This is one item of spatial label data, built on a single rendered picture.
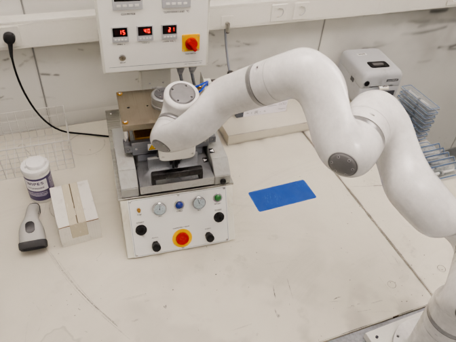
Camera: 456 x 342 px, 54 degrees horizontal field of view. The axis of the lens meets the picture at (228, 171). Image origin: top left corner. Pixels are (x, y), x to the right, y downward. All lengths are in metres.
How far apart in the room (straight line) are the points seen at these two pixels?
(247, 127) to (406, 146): 1.01
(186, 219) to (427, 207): 0.73
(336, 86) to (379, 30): 1.50
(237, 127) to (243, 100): 0.91
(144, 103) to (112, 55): 0.17
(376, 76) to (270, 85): 1.21
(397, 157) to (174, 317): 0.73
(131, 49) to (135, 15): 0.11
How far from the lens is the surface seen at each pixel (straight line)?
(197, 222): 1.40
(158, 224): 1.38
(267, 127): 1.86
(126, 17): 1.38
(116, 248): 1.45
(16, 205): 1.65
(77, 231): 1.44
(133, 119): 1.32
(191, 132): 0.99
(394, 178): 0.92
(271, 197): 1.61
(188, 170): 1.30
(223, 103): 0.96
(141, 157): 1.38
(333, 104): 0.83
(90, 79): 1.88
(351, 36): 2.24
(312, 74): 0.84
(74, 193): 1.51
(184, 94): 1.06
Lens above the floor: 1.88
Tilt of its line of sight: 42 degrees down
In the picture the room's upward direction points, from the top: 5 degrees clockwise
